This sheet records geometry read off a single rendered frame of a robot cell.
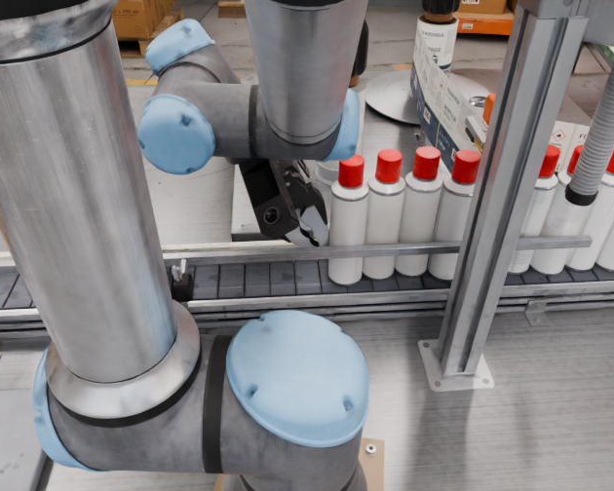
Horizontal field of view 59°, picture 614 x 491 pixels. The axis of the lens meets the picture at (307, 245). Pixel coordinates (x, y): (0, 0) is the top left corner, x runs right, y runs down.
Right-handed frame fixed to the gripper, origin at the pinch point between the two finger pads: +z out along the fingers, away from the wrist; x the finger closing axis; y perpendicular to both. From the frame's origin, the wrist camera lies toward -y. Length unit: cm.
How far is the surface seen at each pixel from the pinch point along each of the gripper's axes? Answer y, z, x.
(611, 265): -2.3, 25.7, -36.5
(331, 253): -4.0, -1.5, -2.2
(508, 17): 340, 150, -109
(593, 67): 288, 188, -139
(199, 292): -2.5, -4.3, 18.5
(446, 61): 57, 12, -31
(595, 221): -1.8, 15.9, -36.2
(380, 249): -4.0, 1.6, -8.2
